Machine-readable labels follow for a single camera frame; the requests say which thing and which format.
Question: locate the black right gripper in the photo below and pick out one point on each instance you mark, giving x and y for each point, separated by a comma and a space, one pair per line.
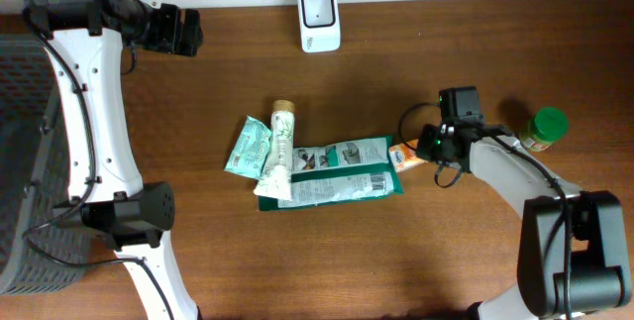
425, 130

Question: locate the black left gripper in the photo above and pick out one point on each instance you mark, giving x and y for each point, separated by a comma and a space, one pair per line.
174, 29

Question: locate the orange tissue pack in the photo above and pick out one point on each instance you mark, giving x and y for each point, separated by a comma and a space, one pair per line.
404, 158

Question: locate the green lid jar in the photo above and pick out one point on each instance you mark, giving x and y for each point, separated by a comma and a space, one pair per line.
547, 126

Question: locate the light green wipes packet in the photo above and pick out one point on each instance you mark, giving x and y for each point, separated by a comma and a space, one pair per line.
251, 149

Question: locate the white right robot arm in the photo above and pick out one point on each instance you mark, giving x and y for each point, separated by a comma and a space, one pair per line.
573, 257

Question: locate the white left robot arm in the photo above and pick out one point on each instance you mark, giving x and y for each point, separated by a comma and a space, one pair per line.
107, 196

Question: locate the white barcode scanner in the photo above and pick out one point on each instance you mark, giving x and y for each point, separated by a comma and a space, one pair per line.
320, 25

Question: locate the green white flat package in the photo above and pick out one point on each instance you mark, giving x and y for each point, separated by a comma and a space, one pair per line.
350, 171

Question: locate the white tube with gold cap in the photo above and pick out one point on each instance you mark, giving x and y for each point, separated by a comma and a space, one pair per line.
275, 181

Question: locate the grey plastic basket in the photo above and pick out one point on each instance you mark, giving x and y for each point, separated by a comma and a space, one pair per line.
34, 174

